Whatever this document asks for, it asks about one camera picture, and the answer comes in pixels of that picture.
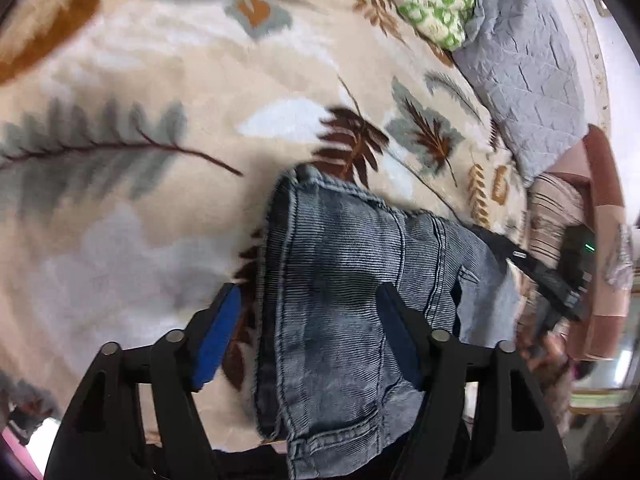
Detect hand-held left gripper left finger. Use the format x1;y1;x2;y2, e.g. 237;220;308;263
45;283;243;480

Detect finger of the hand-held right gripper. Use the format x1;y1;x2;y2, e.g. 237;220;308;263
470;226;548;286

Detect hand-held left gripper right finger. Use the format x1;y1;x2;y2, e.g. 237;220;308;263
376;282;571;480

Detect grey denim pants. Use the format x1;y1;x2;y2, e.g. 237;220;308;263
252;164;523;480

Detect person's right hand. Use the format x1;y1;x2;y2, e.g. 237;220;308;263
520;332;572;377

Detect striped floral cushion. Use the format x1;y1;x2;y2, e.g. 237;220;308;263
525;172;587;267

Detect grey quilted pillow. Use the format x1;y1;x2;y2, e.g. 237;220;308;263
452;0;591;188

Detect leaf print blanket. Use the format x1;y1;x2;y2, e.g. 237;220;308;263
0;0;532;456

